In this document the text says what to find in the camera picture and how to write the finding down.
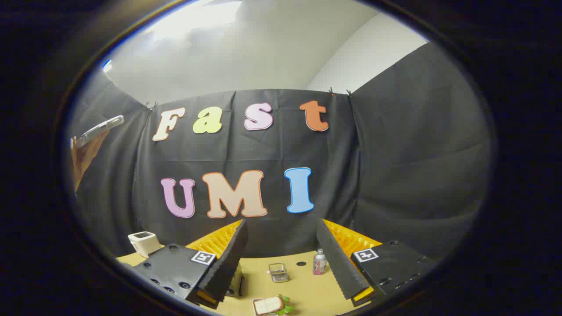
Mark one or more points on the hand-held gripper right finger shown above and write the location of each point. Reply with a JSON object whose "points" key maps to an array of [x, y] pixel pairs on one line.
{"points": [[340, 267]]}

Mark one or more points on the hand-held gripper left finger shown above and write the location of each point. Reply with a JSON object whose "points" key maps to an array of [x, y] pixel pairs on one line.
{"points": [[228, 267]]}

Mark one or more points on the black toaster oven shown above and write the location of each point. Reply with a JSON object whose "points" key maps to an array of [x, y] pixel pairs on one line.
{"points": [[237, 281]]}

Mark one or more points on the lettuce sandwich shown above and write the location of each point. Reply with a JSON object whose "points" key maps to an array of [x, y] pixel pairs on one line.
{"points": [[268, 305]]}

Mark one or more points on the white pop-up toaster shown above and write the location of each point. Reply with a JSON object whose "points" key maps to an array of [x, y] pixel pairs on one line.
{"points": [[145, 245]]}

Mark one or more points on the pink label drink bottle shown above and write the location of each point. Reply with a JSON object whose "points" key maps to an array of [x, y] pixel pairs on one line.
{"points": [[319, 263]]}

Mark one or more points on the white rectangular tray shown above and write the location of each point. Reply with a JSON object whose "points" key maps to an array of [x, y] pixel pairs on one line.
{"points": [[254, 302]]}

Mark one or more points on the clear ribbed glass container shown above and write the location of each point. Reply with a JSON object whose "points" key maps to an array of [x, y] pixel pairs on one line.
{"points": [[279, 273]]}

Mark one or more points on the smartphone in clear case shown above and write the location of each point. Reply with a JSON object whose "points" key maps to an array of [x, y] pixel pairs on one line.
{"points": [[99, 129]]}

